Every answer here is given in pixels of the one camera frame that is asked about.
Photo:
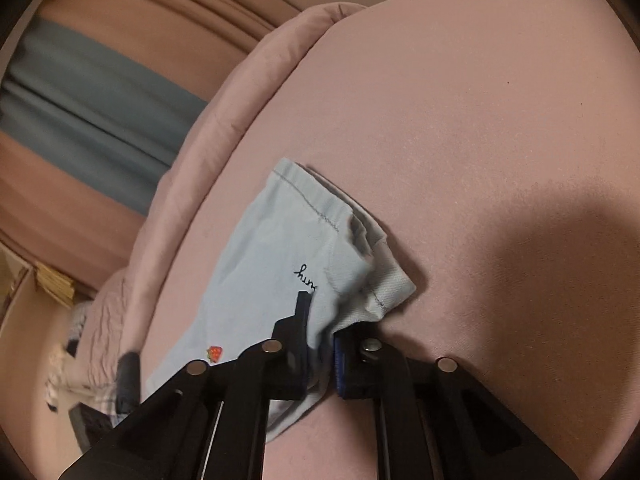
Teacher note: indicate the stack of books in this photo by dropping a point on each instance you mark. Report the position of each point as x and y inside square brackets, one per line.
[56, 282]

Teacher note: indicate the pink bed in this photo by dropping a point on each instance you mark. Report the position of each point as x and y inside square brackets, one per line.
[450, 185]

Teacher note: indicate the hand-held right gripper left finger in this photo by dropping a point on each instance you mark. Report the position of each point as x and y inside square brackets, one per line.
[301, 340]

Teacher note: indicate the pink knitted blanket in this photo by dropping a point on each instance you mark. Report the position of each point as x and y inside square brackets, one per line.
[100, 340]

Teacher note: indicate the brown and blue curtain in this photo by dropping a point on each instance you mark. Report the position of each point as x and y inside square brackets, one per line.
[100, 95]

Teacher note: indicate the wooden shelf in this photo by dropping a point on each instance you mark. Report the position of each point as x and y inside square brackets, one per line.
[15, 290]

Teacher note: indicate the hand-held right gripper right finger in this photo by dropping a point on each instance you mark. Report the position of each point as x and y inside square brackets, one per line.
[341, 365]

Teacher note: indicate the light blue pants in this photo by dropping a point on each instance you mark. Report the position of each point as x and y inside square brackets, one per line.
[280, 280]

